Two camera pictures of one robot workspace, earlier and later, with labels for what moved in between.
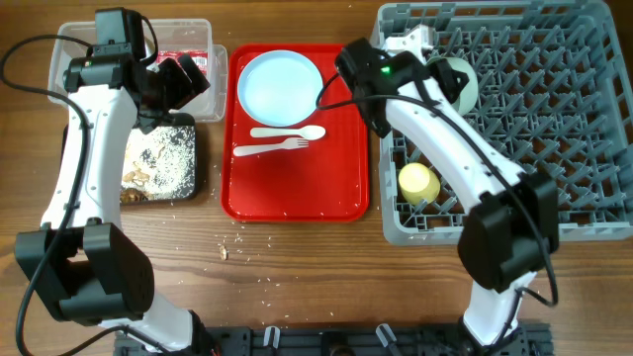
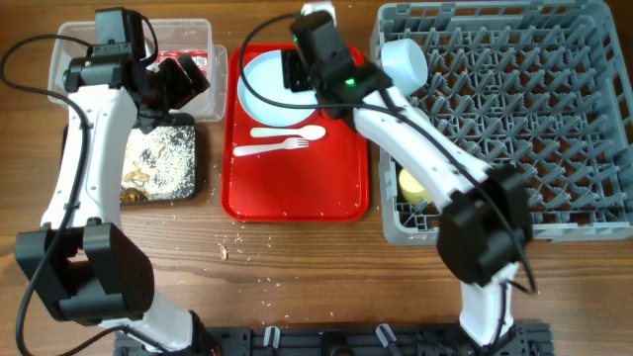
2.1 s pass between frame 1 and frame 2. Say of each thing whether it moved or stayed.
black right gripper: moved
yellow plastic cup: stayed
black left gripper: stayed
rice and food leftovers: stayed
